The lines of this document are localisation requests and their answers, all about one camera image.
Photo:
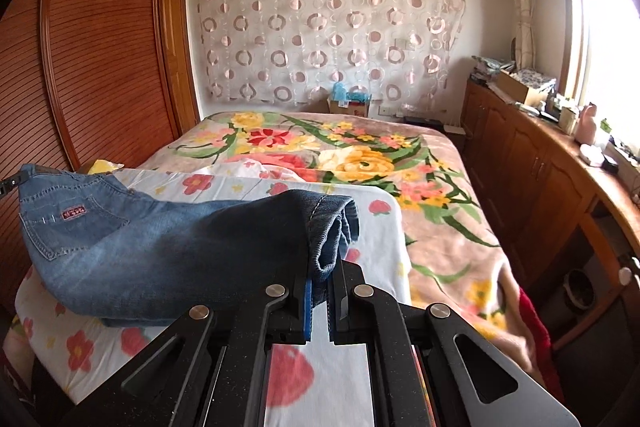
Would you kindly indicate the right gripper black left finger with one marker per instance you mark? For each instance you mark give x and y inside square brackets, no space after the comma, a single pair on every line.
[208,368]

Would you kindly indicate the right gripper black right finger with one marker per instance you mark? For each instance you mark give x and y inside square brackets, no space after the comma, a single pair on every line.
[429,367]

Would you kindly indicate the blue denim jeans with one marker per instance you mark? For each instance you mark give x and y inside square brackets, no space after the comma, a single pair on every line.
[122,256]

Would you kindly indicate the floral pink blanket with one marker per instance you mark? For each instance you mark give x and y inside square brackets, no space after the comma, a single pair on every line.
[455,257]

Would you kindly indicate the white strawberry print sheet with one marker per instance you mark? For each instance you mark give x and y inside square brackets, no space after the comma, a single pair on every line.
[224,279]

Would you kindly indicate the wooden low cabinet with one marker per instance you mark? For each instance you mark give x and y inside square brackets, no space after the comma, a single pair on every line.
[552,214]

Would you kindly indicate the yellow Pikachu plush toy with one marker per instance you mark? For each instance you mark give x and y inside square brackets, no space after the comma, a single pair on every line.
[101,166]

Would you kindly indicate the box with blue bag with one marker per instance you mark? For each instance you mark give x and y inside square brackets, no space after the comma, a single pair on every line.
[352,101]

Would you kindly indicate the pink bottle on cabinet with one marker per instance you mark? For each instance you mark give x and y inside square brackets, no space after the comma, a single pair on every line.
[586,126]

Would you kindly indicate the cardboard box on cabinet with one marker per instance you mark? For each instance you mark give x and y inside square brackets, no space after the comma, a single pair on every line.
[525,86]

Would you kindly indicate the wooden louvered wardrobe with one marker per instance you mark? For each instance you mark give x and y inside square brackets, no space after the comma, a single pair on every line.
[89,79]

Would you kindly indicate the circle pattern sheer curtain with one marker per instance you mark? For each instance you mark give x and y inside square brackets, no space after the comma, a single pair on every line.
[293,53]

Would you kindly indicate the wooden framed window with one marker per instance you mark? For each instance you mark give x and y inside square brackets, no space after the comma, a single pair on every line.
[603,64]

